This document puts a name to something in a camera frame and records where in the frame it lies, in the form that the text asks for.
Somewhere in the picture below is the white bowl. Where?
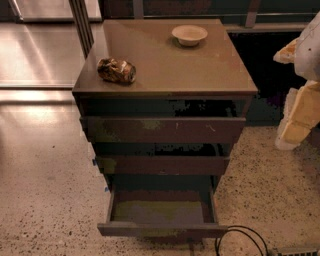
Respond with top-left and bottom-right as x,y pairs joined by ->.
172,25 -> 208,47

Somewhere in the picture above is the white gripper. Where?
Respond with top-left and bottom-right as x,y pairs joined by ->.
273,39 -> 320,150

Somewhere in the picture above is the grey power strip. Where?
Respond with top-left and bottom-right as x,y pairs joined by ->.
268,247 -> 320,256

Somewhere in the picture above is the black cable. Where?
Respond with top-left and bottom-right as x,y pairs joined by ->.
214,225 -> 270,256

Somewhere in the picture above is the brown drawer cabinet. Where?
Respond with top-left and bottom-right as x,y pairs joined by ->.
73,20 -> 257,190

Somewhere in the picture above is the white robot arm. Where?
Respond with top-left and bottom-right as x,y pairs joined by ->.
273,12 -> 320,150

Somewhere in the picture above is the drawer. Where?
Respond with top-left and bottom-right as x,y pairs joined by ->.
97,188 -> 227,240
96,155 -> 230,176
80,116 -> 245,143

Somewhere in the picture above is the crushed brown soda can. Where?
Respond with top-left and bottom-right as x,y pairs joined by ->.
97,58 -> 136,84

